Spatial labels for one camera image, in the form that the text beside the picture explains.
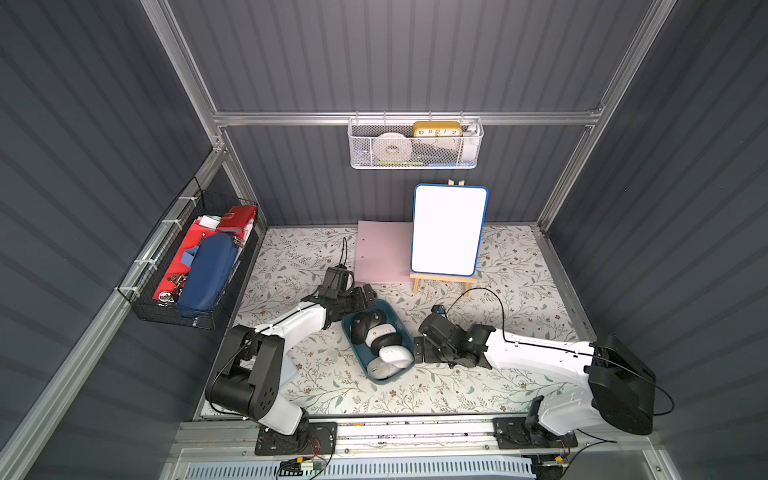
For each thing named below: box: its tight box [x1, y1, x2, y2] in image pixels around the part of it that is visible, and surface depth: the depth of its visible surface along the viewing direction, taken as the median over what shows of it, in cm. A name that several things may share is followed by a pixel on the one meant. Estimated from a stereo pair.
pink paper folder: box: [354, 220, 413, 283], surface depth 113 cm
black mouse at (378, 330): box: [365, 323, 396, 347], surface depth 91 cm
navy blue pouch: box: [178, 233, 239, 313], surface depth 70 cm
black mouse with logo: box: [350, 311, 386, 344], surface depth 91 cm
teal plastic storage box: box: [341, 299, 416, 385], surface depth 88 cm
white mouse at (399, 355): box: [379, 345, 414, 369], surface depth 84 cm
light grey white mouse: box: [367, 356, 404, 380], surface depth 83 cm
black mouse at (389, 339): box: [370, 332, 403, 357], surface depth 88 cm
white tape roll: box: [372, 132, 413, 162], surface depth 86 cm
